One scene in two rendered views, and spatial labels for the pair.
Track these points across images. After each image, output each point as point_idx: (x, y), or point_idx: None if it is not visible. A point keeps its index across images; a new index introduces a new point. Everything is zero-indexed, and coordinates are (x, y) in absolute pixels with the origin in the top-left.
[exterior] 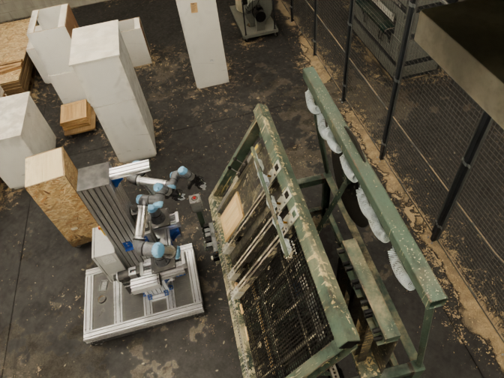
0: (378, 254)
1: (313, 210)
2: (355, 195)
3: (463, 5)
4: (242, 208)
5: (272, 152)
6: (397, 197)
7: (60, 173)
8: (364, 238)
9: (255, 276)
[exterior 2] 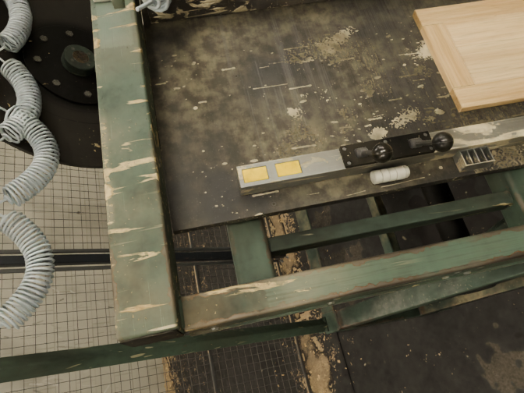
0: (343, 219)
1: (437, 302)
2: (90, 35)
3: None
4: (426, 44)
5: (113, 40)
6: (316, 341)
7: None
8: (361, 249)
9: None
